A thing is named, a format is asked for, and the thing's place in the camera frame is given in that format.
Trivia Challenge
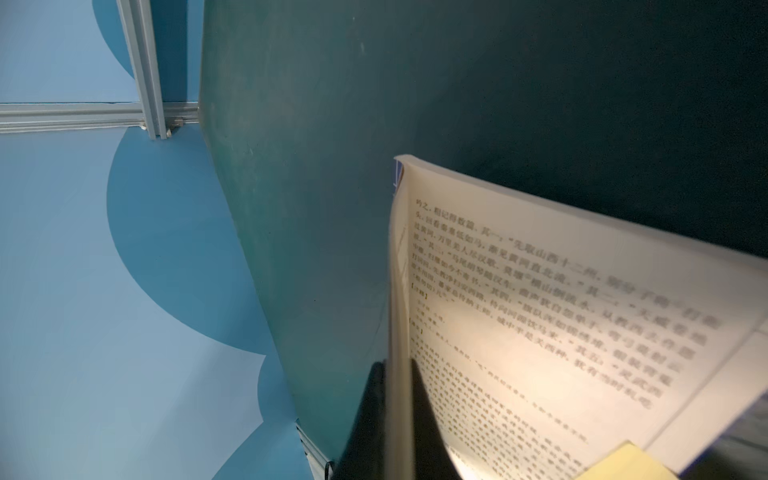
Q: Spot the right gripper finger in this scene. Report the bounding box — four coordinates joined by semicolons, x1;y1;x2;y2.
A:
332;358;463;480

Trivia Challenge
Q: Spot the aluminium frame back bar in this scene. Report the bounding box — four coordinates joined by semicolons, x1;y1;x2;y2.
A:
0;101;200;134

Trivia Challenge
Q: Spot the yellow sticky note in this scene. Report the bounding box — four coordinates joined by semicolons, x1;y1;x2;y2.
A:
576;442;678;480

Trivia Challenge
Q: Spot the purple covered book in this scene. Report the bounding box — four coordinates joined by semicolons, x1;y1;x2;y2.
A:
384;155;767;479

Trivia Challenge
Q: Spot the aluminium frame left post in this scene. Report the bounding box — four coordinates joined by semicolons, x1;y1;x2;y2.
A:
116;0;168;140

